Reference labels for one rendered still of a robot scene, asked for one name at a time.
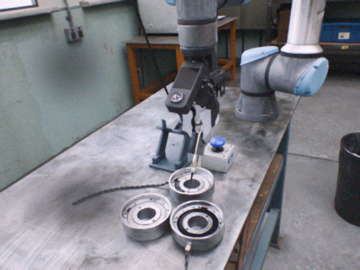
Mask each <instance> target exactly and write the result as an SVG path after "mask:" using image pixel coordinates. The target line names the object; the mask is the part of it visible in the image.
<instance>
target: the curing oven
mask: <svg viewBox="0 0 360 270"><path fill-rule="evenodd" d="M137 1H138V10H139V15H140V18H141V21H142V23H143V25H144V29H145V31H146V33H147V36H151V33H178V32H177V29H178V26H177V13H176V6H170V5H169V4H167V3H166V1H165V0H137Z"/></svg>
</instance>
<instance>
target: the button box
mask: <svg viewBox="0 0 360 270"><path fill-rule="evenodd" d="M234 160H235V146H233V145H229V144H225V145H224V146H222V147H220V149H215V147H213V146H211V144H210V143H209V144H207V146H206V148H205V151H204V156H200V163H201V168H203V169H208V170H213V171H218V172H222V173H227V170H228V169H229V168H230V165H232V163H233V162H234Z"/></svg>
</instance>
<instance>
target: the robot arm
mask: <svg viewBox="0 0 360 270"><path fill-rule="evenodd" d="M165 1H166V3H167V4H169V5H170V6H176V13H177V26H178V29H177V32H178V40H179V44H180V45H181V54H182V55H184V56H187V57H190V59H189V61H184V62H183V64H182V66H181V69H180V71H179V72H178V74H177V76H176V79H175V81H174V83H173V86H172V87H171V89H170V91H169V94H168V96H167V98H166V101H165V105H166V108H167V109H168V111H169V112H170V113H177V114H179V116H180V118H181V121H182V122H183V125H184V127H185V129H186V131H187V132H188V134H189V135H190V137H191V134H192V132H196V129H195V127H196V122H197V120H198V118H199V111H198V110H196V109H195V105H200V107H201V108H202V109H203V108H204V107H205V109H204V110H203V111H201V112H200V120H202V124H203V126H202V132H203V137H202V140H203V141H204V143H205V144H207V143H208V142H209V141H210V140H211V138H212V135H213V132H214V128H215V126H216V125H217V124H218V121H219V102H218V100H217V97H218V91H219V90H220V97H222V96H223V95H225V94H226V82H225V70H224V71H220V70H218V53H217V41H218V32H217V9H221V8H227V7H233V6H240V5H242V4H244V3H248V2H249V1H251V0H165ZM325 5H326V0H292V8H291V17H290V26H289V31H288V36H287V43H286V45H285V46H283V47H282V48H281V52H280V53H278V52H279V50H278V47H275V46H268V47H258V48H252V49H250V50H247V51H245V52H244V53H243V54H242V58H241V94H240V98H239V100H238V102H237V105H236V111H235V114H236V117H237V118H239V119H241V120H244V121H247V122H269V121H271V120H274V119H277V118H278V116H279V106H278V102H277V98H276V91H279V92H285V93H287V94H291V95H294V96H303V97H310V96H313V95H314V94H316V92H317V91H318V90H319V89H320V88H321V85H322V84H323V82H324V80H325V77H326V75H327V72H328V68H329V66H328V63H329V62H328V60H327V59H325V58H322V54H323V49H322V48H321V47H320V45H319V41H320V33H321V26H322V20H323V13H324V9H325ZM222 79H223V87H224V89H222ZM219 82H220V86H218V83H219Z"/></svg>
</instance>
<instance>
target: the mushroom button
mask: <svg viewBox="0 0 360 270"><path fill-rule="evenodd" d="M225 143H226V142H225V140H224V139H222V138H221V137H214V138H212V139H211V140H210V144H211V146H213V147H215V149H220V147H222V146H224V145H225Z"/></svg>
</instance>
